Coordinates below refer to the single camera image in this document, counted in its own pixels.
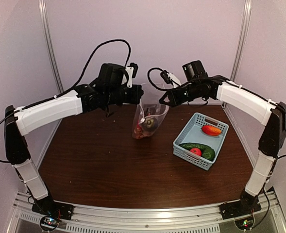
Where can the front aluminium rail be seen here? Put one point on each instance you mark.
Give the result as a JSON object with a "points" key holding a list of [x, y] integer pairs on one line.
{"points": [[197, 219]]}

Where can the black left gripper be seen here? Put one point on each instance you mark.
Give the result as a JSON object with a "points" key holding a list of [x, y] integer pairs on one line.
{"points": [[135, 99]]}

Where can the dark purple eggplant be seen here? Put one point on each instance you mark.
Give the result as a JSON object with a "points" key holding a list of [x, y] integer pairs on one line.
{"points": [[150, 124]]}

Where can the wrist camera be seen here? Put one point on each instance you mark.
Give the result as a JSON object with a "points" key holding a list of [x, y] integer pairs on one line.
{"points": [[170, 78], [131, 71]]}

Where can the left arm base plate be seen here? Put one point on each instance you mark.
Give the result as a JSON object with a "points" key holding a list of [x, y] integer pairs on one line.
{"points": [[54, 209]]}

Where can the red peach bunch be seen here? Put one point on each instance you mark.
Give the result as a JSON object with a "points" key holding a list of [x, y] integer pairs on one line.
{"points": [[138, 132]]}

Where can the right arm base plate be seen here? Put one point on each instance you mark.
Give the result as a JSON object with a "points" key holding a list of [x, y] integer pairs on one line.
{"points": [[236, 209]]}

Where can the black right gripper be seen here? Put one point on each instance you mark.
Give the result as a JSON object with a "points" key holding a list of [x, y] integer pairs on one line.
{"points": [[174, 98]]}

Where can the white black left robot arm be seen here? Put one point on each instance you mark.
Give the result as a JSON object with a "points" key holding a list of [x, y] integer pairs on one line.
{"points": [[23, 120]]}

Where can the right aluminium frame post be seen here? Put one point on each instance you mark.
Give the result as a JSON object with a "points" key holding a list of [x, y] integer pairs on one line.
{"points": [[246, 17]]}

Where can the green bell pepper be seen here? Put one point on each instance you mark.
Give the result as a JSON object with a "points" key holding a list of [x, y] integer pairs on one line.
{"points": [[208, 153]]}

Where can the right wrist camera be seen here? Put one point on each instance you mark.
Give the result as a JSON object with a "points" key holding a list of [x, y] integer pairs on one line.
{"points": [[170, 78]]}

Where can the red tomato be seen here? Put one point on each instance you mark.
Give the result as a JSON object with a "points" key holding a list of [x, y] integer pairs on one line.
{"points": [[196, 151]]}

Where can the aluminium frame post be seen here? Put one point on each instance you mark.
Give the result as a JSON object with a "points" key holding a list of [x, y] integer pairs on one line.
{"points": [[246, 17], [49, 45]]}

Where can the orange red pepper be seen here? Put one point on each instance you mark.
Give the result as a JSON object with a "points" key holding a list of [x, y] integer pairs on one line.
{"points": [[211, 130]]}

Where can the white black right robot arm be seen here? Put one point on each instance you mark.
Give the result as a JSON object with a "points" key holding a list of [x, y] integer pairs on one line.
{"points": [[270, 114]]}

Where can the green cucumber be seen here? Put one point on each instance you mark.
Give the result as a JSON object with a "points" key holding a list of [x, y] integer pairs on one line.
{"points": [[202, 147]]}

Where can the clear zip top bag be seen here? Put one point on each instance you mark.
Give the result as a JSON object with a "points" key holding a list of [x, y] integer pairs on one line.
{"points": [[149, 106]]}

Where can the left aluminium frame post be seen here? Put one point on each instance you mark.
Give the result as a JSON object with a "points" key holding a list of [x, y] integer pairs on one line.
{"points": [[49, 45]]}

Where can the light blue plastic basket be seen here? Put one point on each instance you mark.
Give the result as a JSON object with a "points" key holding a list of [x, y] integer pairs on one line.
{"points": [[201, 140]]}

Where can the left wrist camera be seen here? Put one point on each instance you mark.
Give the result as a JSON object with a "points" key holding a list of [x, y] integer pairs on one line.
{"points": [[131, 71]]}

